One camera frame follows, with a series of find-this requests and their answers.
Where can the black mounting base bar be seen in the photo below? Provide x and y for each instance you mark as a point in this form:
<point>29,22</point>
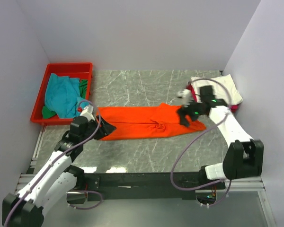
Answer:
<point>125,186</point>

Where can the green t shirt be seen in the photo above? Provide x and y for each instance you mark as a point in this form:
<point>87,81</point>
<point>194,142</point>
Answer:
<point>84,87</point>

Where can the aluminium rail frame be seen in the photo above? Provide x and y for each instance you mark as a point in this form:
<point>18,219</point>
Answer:
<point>252,184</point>

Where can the red plastic bin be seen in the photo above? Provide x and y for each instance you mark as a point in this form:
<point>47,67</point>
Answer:
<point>81,70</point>

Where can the folded red t shirt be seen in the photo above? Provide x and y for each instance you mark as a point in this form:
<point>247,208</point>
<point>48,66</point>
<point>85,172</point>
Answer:
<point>234,108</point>

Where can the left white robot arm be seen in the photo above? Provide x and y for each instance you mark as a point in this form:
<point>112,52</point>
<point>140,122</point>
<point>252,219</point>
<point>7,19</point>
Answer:
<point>28,207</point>

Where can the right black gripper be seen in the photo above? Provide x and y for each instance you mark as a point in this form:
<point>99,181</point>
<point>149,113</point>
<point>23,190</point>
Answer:
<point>182,112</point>

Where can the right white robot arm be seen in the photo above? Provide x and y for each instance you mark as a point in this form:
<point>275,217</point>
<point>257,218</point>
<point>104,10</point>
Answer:
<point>244,157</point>

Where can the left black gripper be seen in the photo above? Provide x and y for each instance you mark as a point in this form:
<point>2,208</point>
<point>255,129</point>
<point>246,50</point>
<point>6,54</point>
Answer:
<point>105,129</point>

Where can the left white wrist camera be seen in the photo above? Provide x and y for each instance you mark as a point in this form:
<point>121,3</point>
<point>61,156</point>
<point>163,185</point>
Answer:
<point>87,112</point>

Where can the orange t shirt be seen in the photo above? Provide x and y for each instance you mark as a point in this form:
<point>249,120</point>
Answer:
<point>146,122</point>

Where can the folded white t shirt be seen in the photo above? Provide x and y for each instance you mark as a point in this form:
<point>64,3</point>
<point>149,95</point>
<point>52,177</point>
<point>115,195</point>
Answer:
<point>218,91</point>

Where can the blue t shirt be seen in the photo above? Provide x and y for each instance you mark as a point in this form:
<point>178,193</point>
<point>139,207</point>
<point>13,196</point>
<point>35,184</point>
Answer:
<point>61,94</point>

